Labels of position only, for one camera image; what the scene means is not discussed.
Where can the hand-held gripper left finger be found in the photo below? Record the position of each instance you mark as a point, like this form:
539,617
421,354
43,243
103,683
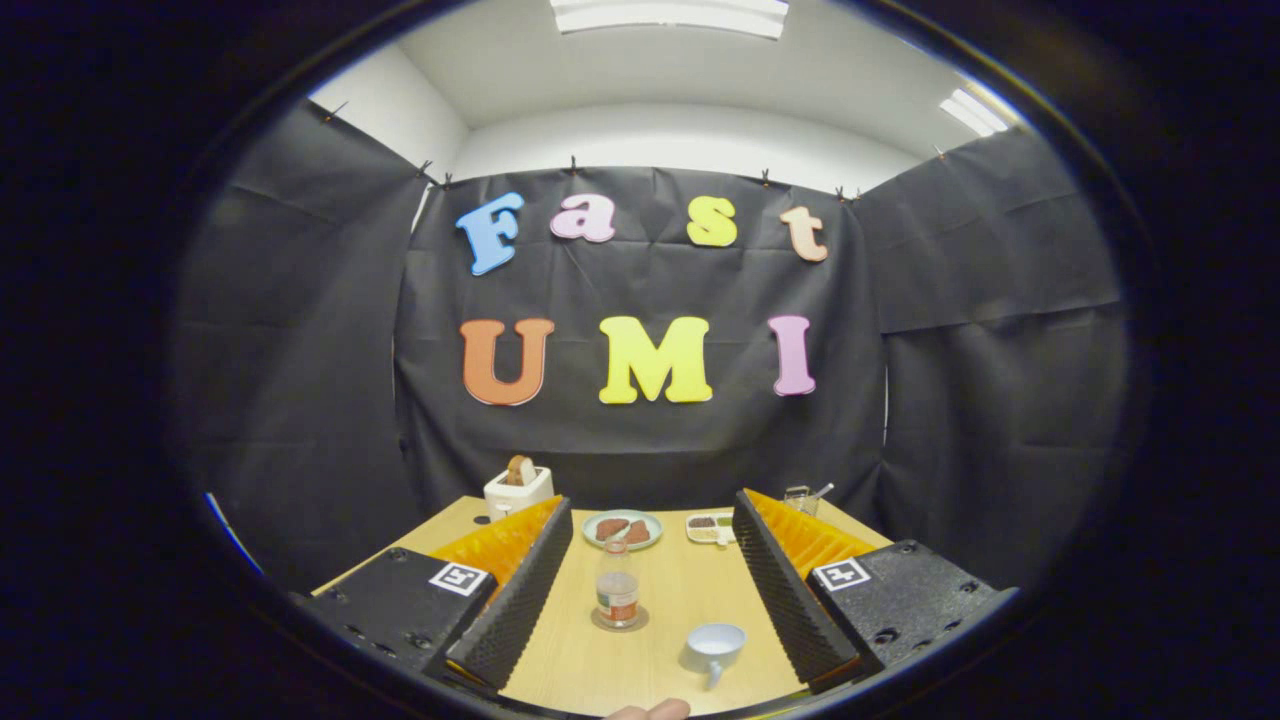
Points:
525,590

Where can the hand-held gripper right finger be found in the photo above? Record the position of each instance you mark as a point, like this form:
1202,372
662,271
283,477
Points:
785,590

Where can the pale blue cup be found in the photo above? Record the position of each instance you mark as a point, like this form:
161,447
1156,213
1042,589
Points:
717,640

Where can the clear plastic juice bottle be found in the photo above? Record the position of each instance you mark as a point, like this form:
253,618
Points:
618,595

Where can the round brown coaster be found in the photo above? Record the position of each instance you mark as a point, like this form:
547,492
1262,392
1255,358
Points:
643,620

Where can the pale green plate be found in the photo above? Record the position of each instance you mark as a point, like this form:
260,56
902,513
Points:
590,530

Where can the clear glass tumbler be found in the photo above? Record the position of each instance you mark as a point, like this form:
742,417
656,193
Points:
797,500

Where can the white toaster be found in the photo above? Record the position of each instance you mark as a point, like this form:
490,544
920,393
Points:
515,495

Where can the small divided white dish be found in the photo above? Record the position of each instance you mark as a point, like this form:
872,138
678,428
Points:
708,528

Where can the brown meat piece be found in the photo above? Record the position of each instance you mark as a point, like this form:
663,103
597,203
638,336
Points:
609,529
640,533

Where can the wooden table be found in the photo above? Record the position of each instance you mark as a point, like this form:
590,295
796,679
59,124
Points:
600,670

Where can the bread slice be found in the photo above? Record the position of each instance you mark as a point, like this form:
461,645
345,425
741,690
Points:
520,470

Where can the small ceiling light panel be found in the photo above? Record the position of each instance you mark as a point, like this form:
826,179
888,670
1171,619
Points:
975,112

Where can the large ceiling light panel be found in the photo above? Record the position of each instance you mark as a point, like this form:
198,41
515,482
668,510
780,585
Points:
670,15

